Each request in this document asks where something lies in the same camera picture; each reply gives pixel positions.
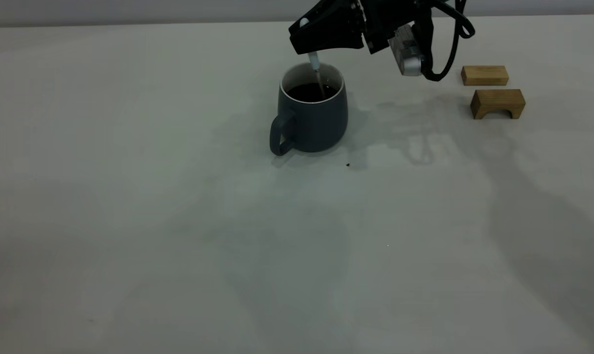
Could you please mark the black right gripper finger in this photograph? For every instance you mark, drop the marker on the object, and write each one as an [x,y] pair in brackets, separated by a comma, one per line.
[331,37]
[338,10]

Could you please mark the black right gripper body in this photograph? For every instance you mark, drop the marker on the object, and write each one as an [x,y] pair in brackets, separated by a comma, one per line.
[390,17]

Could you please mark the pale translucent stirring stick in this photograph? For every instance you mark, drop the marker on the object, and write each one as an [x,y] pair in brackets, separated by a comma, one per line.
[315,61]

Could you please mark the dark grey ceramic mug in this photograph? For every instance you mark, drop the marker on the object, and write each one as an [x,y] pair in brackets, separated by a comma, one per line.
[311,123]

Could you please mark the rectangular wooden block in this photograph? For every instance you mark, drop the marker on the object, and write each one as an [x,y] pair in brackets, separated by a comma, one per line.
[484,75]

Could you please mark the arched wooden block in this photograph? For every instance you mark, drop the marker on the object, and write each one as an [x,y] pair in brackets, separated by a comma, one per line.
[498,98]

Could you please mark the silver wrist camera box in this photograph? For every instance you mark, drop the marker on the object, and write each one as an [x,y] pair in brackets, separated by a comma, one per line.
[407,51]

